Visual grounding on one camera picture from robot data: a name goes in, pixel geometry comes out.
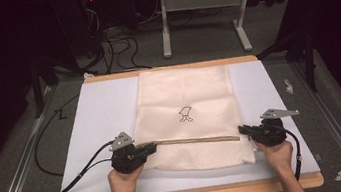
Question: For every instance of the metal floor rail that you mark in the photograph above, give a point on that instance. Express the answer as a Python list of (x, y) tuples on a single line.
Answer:
[(20, 164), (333, 120)]

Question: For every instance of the person's left hand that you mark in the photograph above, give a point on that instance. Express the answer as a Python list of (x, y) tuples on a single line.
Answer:
[(124, 186)]

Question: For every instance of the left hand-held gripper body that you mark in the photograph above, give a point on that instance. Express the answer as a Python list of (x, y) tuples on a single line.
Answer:
[(127, 159)]

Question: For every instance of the white table mat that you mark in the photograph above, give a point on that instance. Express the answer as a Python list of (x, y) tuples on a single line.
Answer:
[(101, 119)]

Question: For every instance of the person's right hand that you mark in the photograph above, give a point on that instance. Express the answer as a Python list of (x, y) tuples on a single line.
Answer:
[(278, 158)]

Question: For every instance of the small white paper scrap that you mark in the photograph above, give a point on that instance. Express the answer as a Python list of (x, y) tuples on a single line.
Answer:
[(288, 86)]

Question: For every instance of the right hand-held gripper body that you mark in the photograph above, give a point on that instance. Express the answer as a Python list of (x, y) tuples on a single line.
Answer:
[(270, 134)]

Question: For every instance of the cream mesh laundry bag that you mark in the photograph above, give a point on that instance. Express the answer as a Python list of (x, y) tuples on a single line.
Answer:
[(190, 106)]

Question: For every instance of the white metal desk frame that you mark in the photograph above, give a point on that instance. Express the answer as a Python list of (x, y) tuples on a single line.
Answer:
[(202, 0)]

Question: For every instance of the black metal stand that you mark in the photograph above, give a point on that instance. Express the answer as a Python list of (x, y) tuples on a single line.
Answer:
[(307, 56), (35, 84)]

